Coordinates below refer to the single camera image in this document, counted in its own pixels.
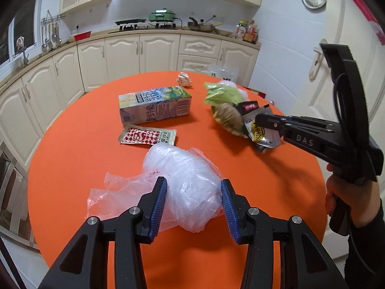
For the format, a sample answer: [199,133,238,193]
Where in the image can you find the green snack bag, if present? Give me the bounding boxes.
[204,82,245,107]

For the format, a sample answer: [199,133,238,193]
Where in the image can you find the large clear plastic bag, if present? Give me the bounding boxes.
[87,144,226,234]

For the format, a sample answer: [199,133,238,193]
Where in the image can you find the clear rice bag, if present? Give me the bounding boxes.
[208,65,238,82]

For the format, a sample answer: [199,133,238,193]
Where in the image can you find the green electric pot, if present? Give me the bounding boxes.
[148,8,177,22]

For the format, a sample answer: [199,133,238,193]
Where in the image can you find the white chair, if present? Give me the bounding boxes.
[0,141,40,251]

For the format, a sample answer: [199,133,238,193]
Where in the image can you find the milk carton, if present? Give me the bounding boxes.
[118,85,192,125]

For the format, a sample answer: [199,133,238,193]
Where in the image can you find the person's right forearm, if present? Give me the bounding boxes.
[344,202,385,289]

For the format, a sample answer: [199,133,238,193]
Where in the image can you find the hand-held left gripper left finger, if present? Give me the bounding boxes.
[39,177,168,289]

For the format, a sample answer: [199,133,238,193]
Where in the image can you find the person's right hand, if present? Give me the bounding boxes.
[326,173,382,229]

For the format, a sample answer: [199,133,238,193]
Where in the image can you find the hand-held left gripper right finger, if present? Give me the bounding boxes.
[220,179,345,289]

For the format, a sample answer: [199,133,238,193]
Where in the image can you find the window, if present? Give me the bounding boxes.
[0,0,40,68]

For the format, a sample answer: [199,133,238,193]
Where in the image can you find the red checkered sachet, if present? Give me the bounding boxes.
[117,124,177,146]

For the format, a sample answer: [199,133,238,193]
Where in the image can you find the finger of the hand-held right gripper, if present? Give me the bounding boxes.
[255,113,289,140]
[281,115,340,133]

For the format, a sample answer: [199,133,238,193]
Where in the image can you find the white door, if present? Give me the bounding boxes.
[284,0,385,119]

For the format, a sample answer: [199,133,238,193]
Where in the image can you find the crumpled paper ball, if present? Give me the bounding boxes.
[176,72,192,88]

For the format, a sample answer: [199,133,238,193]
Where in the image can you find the yellow printed snack bag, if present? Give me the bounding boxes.
[213,102,245,137]

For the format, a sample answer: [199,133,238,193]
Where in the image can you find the door handle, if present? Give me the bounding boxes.
[309,39,329,81]

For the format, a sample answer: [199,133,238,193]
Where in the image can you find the small clear plastic bag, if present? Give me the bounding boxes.
[217,78,250,97]

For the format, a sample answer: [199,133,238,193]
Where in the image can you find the frying pan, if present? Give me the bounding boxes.
[188,17,224,33]

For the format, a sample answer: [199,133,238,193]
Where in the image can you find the cluster of condiment bottles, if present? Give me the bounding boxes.
[235,20,260,43]

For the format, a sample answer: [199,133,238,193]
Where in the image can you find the red door sticker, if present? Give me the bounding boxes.
[349,0,385,45]

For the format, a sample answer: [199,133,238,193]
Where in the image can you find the yellow and silver snack packet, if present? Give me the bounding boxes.
[242,104,282,149]

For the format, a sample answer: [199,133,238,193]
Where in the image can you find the gas hob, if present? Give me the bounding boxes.
[118,22,179,31]

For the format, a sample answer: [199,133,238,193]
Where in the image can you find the utensil rack with ladles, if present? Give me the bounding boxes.
[40,10,67,52]

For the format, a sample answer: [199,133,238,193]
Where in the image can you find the red bag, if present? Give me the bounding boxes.
[249,87,269,99]

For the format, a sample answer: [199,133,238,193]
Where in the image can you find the cream base cabinets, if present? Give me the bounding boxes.
[0,33,261,164]

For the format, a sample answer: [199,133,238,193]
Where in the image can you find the kitchen faucet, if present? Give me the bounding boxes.
[17,37,30,67]

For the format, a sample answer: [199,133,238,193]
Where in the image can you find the black and pink packet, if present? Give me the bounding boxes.
[236,100,260,115]

